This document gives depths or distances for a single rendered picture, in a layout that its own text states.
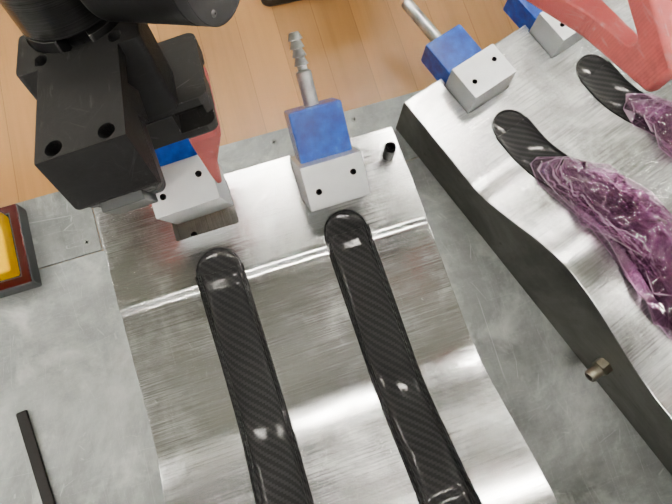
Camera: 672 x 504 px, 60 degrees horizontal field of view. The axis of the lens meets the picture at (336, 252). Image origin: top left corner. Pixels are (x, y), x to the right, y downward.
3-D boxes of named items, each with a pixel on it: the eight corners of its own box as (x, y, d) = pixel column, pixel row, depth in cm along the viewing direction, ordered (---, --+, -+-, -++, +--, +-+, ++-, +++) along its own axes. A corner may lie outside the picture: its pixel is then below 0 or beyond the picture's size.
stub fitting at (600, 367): (596, 358, 52) (579, 371, 52) (604, 356, 50) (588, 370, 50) (606, 370, 52) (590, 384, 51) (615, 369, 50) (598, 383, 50)
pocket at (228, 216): (172, 205, 52) (162, 190, 48) (230, 189, 52) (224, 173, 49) (185, 252, 51) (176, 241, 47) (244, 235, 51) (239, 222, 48)
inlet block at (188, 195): (128, 76, 48) (101, 52, 43) (185, 57, 48) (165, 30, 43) (176, 224, 48) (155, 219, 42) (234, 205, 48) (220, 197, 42)
